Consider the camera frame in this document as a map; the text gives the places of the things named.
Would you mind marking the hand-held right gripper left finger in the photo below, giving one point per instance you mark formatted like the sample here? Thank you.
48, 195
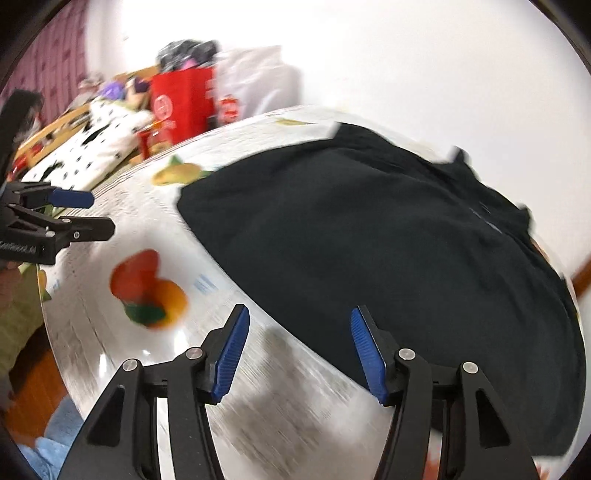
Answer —
231, 355

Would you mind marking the red paper bag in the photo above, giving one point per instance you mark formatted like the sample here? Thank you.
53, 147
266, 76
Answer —
182, 106

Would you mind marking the fruit printed bed sheet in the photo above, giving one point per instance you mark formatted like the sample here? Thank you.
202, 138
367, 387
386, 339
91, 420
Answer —
138, 258

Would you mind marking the green cloth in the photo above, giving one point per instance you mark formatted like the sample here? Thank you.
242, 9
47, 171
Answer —
18, 318

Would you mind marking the white plastic bag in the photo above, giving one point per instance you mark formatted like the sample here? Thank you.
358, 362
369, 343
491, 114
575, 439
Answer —
258, 83

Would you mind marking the wooden bed frame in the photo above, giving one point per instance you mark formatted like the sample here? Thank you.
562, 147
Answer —
51, 129

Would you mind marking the dark checked cloth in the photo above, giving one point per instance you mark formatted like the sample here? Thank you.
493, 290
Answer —
187, 53

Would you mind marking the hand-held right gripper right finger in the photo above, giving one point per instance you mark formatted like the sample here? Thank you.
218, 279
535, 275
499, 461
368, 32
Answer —
367, 355

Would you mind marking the person's blue clothing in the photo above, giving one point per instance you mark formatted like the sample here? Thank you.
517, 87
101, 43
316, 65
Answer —
55, 443

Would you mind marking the black garment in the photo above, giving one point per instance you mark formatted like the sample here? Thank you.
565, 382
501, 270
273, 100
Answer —
369, 240

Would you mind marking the brown wooden door trim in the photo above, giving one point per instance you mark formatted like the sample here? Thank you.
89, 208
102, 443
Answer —
582, 277

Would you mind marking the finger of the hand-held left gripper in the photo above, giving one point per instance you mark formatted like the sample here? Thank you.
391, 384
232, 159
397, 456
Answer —
71, 199
87, 229

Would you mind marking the white floral cloth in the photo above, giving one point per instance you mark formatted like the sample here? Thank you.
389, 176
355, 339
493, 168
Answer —
92, 143

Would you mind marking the purple cloth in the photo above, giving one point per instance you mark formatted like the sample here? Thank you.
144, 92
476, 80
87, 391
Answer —
113, 90

